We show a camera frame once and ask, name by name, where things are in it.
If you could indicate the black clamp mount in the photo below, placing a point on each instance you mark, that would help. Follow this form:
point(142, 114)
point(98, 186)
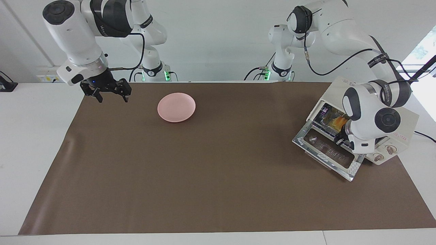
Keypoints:
point(6, 86)

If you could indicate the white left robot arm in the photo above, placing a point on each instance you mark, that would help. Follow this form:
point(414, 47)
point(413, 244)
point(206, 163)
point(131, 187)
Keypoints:
point(344, 30)

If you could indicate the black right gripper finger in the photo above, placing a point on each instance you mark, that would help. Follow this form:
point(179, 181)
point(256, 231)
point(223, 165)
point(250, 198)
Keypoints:
point(92, 92)
point(125, 90)

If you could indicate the white wall socket box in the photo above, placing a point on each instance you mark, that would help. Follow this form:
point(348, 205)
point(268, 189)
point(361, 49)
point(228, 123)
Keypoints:
point(47, 76)

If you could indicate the beige oven knob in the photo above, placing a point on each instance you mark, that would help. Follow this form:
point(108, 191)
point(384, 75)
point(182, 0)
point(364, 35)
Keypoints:
point(378, 157)
point(390, 149)

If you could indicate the cream white toaster oven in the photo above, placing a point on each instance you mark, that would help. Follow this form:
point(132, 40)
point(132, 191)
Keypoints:
point(335, 90)

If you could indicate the glass oven door chrome frame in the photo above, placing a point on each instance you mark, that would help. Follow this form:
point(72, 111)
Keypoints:
point(352, 168)

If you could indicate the black pole stand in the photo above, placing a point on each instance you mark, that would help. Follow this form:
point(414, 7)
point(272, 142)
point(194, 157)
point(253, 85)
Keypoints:
point(420, 69)

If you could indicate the aluminium foil tray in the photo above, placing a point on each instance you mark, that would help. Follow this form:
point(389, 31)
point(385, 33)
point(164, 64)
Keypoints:
point(327, 117)

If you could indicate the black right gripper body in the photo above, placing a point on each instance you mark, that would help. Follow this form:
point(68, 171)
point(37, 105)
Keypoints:
point(102, 81)

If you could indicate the sliced golden bread loaf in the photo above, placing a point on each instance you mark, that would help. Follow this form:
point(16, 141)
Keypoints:
point(340, 121)

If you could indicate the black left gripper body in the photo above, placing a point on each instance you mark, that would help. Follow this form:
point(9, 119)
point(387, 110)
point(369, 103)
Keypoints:
point(344, 139)

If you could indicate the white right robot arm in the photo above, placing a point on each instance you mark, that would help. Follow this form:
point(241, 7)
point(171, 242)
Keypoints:
point(73, 37)

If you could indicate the brown table mat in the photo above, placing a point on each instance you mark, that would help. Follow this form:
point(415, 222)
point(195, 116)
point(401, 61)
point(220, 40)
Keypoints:
point(204, 190)

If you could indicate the pink round plate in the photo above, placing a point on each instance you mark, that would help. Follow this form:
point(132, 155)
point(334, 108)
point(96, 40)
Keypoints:
point(176, 107)

